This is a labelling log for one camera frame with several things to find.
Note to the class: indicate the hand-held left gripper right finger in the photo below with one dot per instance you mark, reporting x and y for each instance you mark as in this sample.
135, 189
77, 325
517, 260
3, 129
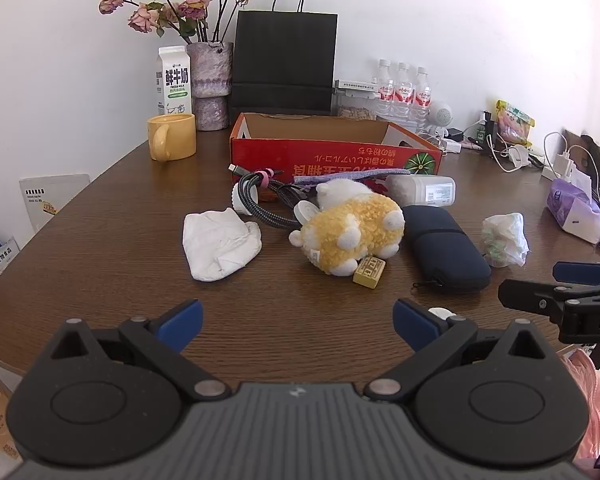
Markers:
415, 322

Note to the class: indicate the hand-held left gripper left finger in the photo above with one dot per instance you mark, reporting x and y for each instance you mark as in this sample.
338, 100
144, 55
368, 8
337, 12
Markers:
182, 322

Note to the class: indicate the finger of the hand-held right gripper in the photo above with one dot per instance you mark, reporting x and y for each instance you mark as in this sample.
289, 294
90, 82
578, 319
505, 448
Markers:
525, 294
577, 271

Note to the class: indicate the clear plastic bag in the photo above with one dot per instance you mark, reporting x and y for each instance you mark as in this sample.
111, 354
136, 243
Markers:
505, 237

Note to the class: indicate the small yellow box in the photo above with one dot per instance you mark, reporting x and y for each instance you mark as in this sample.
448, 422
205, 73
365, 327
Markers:
369, 272

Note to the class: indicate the navy zip pouch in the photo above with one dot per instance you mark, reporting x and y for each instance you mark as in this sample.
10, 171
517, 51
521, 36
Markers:
440, 245

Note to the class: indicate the white cloth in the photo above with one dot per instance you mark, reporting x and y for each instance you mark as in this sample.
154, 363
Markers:
215, 245

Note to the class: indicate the yellow plush toy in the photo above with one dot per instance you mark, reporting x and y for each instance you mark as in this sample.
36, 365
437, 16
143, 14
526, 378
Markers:
350, 225

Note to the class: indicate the clear plastic jar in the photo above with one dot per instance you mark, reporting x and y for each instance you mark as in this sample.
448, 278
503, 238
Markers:
420, 190

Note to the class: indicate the white ribbed lid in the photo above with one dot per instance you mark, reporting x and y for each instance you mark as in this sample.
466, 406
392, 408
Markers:
241, 197

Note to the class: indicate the purple knit pouch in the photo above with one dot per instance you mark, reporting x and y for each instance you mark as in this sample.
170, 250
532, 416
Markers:
330, 178

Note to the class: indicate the red cardboard box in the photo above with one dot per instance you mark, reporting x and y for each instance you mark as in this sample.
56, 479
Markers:
320, 157

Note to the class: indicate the purple tissue pack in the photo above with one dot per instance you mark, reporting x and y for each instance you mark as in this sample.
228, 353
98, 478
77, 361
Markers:
570, 205

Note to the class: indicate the pink clothing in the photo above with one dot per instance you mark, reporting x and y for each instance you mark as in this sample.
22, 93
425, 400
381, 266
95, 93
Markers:
587, 400

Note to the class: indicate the white plug charger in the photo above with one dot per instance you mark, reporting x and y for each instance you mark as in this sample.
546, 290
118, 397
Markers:
557, 166

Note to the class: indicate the brown board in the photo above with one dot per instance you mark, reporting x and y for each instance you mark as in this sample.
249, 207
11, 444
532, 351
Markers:
577, 142

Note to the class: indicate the pink pen case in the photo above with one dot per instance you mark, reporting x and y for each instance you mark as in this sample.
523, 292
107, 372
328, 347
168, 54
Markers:
471, 144

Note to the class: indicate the yellow green snack packet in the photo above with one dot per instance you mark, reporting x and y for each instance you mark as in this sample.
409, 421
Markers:
512, 122

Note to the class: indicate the white power adapter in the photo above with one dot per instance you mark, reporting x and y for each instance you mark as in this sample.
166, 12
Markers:
451, 146

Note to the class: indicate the black stand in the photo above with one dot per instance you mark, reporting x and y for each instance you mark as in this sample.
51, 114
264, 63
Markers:
489, 130

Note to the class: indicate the small green spray bottle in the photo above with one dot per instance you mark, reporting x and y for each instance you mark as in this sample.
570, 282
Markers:
481, 132

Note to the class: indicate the black power adapter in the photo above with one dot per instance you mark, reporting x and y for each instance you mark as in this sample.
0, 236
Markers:
455, 134

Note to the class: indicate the white card box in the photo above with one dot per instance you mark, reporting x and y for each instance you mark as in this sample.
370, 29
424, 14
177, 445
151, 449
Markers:
55, 202

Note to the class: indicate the white earphones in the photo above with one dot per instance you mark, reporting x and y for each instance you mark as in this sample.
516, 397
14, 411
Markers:
432, 139

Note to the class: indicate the yellow mug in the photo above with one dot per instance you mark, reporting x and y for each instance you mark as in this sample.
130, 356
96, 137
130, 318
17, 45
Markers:
177, 140

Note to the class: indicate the white robot speaker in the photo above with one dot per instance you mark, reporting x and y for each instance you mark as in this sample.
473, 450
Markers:
441, 112

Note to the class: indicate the clear seed container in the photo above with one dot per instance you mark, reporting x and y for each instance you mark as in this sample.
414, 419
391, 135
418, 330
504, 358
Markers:
355, 110

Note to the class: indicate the white milk carton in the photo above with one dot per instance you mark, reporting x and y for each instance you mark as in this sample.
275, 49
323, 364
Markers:
176, 80

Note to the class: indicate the flat white box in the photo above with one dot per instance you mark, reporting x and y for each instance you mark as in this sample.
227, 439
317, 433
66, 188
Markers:
355, 86

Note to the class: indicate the purple stone vase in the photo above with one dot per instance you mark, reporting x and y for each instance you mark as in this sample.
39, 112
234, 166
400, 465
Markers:
210, 80

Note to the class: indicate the black paper bag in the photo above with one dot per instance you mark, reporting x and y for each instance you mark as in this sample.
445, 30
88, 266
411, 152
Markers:
285, 55

